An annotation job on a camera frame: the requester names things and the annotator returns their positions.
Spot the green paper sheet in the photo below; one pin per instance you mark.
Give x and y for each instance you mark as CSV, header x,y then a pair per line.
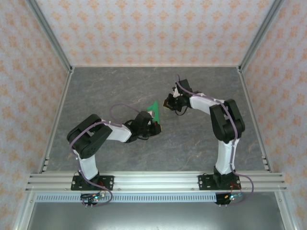
x,y
154,111

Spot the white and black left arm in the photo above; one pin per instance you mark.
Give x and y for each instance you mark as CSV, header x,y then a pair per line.
x,y
117,134

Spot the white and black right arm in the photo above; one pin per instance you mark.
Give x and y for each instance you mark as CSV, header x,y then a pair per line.
x,y
226,119

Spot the grey metal sheet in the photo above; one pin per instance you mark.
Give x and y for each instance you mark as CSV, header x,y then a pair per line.
x,y
156,218

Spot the aluminium mounting beam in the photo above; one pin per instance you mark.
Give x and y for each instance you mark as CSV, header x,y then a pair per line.
x,y
156,182

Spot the small lit circuit board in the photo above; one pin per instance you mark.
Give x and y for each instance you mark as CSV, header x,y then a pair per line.
x,y
96,197
231,197

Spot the thin aluminium wall rail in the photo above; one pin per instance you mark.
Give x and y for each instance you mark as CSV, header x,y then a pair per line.
x,y
156,65

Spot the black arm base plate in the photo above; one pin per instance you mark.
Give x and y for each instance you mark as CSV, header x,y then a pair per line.
x,y
108,183
204,183

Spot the aluminium side rail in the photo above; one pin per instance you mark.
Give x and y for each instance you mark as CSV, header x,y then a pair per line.
x,y
254,119
56,119

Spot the aluminium corner post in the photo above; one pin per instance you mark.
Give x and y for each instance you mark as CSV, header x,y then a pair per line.
x,y
52,36
259,36

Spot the aluminium frame leg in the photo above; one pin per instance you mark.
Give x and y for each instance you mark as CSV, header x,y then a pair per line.
x,y
286,210
25,210

